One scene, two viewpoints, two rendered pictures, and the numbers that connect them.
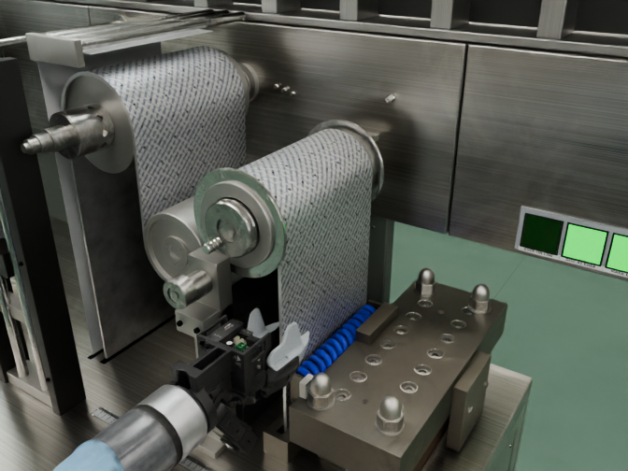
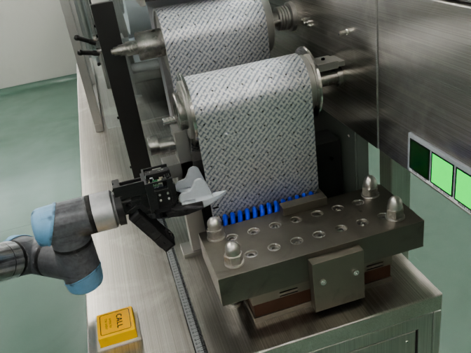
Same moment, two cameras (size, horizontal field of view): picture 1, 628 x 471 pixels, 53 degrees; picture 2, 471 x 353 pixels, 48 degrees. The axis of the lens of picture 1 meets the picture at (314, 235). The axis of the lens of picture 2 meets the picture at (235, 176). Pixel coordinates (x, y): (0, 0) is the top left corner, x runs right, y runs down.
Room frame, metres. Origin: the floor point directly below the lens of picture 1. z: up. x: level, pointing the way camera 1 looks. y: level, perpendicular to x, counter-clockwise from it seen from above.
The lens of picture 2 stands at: (0.08, -0.65, 1.59)
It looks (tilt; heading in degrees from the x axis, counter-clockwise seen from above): 27 degrees down; 45
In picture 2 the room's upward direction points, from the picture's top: 9 degrees counter-clockwise
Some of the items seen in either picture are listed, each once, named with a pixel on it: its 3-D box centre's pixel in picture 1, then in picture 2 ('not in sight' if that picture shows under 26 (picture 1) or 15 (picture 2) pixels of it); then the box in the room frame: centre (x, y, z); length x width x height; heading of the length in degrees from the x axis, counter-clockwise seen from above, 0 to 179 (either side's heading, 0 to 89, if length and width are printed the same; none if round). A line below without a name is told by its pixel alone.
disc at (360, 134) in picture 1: (341, 165); (306, 82); (0.93, -0.04, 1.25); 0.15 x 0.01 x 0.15; 57
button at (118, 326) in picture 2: not in sight; (116, 326); (0.44, 0.09, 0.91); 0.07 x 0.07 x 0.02; 57
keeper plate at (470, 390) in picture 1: (470, 400); (337, 279); (0.72, -0.23, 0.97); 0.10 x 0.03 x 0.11; 147
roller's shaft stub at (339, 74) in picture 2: not in sight; (324, 78); (0.97, -0.06, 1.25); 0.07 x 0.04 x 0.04; 147
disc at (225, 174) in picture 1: (237, 223); (187, 109); (0.72, 0.10, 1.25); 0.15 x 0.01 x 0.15; 57
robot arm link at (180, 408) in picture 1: (170, 421); (106, 209); (0.52, 0.15, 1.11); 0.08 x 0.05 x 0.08; 57
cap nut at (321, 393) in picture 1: (321, 388); (214, 227); (0.64, -0.01, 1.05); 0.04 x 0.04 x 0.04
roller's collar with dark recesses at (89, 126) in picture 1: (81, 131); (150, 44); (0.84, 0.32, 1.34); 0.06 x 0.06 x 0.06; 57
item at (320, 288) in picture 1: (328, 290); (262, 169); (0.79, -0.02, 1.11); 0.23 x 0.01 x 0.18; 147
